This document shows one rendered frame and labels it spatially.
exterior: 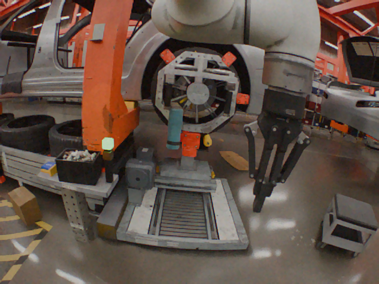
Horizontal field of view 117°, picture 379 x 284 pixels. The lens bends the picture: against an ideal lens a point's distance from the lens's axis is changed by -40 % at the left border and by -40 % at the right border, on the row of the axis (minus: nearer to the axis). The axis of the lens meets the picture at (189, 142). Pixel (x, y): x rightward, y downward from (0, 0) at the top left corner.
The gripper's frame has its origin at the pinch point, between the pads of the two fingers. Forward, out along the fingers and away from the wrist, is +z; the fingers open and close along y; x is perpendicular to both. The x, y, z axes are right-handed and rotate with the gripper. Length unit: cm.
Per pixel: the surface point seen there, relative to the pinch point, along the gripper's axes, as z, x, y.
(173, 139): 21, 77, -42
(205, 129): 16, 94, -26
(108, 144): 9, 27, -55
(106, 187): 28, 23, -56
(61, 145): 28, 47, -115
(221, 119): 8, 97, -16
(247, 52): -42, 113, -3
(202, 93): -9, 80, -28
